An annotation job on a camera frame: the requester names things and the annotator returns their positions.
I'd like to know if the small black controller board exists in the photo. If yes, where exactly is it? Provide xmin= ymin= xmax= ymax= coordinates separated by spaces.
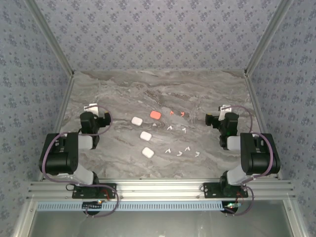
xmin=82 ymin=200 xmax=103 ymax=211
xmin=222 ymin=201 xmax=241 ymax=213

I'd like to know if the grey metal panel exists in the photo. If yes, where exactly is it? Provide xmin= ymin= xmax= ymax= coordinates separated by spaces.
xmin=24 ymin=209 xmax=297 ymax=237

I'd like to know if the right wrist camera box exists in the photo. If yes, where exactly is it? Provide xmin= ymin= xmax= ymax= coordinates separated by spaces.
xmin=218 ymin=104 xmax=233 ymax=119

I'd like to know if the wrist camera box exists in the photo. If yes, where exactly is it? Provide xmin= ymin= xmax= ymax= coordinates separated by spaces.
xmin=83 ymin=103 xmax=99 ymax=115
xmin=218 ymin=104 xmax=233 ymax=119

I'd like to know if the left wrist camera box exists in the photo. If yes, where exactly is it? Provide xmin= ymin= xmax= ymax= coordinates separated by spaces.
xmin=83 ymin=103 xmax=99 ymax=115

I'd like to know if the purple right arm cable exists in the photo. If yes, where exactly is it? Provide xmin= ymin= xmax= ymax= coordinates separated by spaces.
xmin=223 ymin=105 xmax=275 ymax=217

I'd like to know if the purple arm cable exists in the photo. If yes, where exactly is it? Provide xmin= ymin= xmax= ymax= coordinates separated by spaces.
xmin=223 ymin=105 xmax=275 ymax=217
xmin=40 ymin=105 xmax=119 ymax=218

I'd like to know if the aluminium table side rail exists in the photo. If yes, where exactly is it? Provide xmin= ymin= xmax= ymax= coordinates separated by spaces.
xmin=243 ymin=73 xmax=282 ymax=180
xmin=37 ymin=74 xmax=76 ymax=181

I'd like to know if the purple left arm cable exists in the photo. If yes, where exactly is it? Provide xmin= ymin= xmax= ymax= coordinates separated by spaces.
xmin=40 ymin=105 xmax=119 ymax=218

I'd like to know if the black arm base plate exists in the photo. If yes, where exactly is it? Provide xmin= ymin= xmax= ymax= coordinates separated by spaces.
xmin=72 ymin=183 xmax=117 ymax=199
xmin=202 ymin=182 xmax=249 ymax=199

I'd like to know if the aluminium mounting rail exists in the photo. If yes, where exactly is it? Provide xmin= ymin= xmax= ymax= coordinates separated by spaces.
xmin=26 ymin=179 xmax=296 ymax=200

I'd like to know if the aluminium corner post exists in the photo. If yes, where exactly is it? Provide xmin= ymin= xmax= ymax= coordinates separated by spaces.
xmin=24 ymin=0 xmax=75 ymax=78
xmin=243 ymin=0 xmax=295 ymax=76

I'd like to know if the slotted pale blue cable duct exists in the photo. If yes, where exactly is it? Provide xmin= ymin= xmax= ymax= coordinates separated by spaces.
xmin=36 ymin=200 xmax=224 ymax=212

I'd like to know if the aluminium frame bar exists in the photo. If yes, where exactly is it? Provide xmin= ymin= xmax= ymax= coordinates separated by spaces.
xmin=282 ymin=199 xmax=309 ymax=237
xmin=12 ymin=200 xmax=38 ymax=237

